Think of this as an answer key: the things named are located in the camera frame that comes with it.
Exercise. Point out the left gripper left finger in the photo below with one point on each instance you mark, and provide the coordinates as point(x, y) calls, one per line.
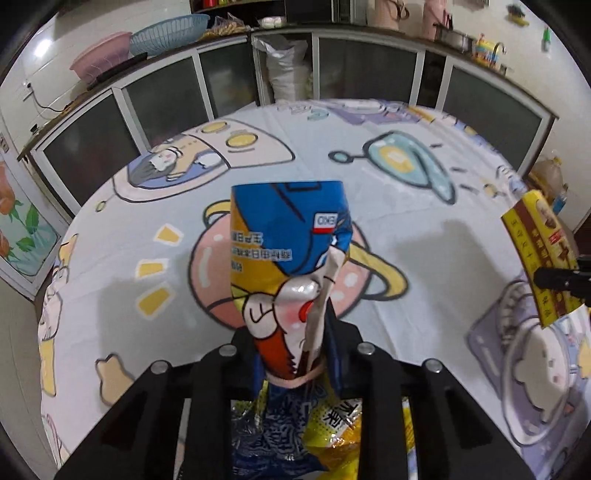
point(172, 419)

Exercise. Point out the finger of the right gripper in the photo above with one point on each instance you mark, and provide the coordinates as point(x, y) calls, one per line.
point(555, 279)

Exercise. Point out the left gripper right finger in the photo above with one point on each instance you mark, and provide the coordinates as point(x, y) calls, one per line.
point(454, 437)

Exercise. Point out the yellow red cardboard box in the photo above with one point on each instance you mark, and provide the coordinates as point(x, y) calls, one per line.
point(540, 241)

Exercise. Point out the blue orange cartoon snack bag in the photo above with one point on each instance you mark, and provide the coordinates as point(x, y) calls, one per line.
point(288, 242)

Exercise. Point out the yellow blue snack bag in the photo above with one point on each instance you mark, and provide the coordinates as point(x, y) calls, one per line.
point(303, 433)

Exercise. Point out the small blue bottle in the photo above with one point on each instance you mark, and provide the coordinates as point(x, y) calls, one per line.
point(560, 200)

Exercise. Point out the yellow cooking oil jug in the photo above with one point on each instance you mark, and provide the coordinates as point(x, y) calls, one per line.
point(546, 175)

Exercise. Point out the cartoon printed tablecloth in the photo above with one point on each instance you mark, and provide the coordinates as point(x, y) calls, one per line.
point(338, 289)

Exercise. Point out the yellow detergent bottles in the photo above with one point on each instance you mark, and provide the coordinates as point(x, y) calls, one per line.
point(487, 52)

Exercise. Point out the floral glass door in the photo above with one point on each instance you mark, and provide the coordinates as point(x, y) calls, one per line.
point(29, 242)

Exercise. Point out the steel cooking pot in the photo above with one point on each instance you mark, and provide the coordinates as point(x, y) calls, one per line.
point(456, 40)

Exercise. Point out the right pink thermos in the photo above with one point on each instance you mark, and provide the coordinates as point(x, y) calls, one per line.
point(434, 13)

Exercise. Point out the pink thermos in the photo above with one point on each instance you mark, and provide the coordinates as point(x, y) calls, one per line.
point(389, 14)
point(434, 13)

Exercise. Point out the white glass-door counter cabinet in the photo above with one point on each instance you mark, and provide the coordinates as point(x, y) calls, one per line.
point(147, 100)

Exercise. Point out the left pink thermos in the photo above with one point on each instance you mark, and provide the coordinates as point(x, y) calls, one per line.
point(389, 14)

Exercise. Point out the white woven sack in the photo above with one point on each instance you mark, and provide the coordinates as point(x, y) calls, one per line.
point(286, 67)

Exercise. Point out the black microwave oven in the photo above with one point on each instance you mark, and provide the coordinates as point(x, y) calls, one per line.
point(318, 11)

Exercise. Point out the pink plastic basin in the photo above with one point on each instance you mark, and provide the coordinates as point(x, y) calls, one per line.
point(102, 56)

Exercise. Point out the dark wooden spice shelf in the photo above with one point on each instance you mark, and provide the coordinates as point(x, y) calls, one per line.
point(249, 11)

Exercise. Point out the blue plastic basket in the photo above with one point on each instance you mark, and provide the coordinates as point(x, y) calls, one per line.
point(168, 34)

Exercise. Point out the green white wall bottle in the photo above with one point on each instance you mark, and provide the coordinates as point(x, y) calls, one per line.
point(546, 40)

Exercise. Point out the yellow wall hook holder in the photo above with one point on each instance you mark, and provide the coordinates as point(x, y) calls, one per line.
point(516, 15)

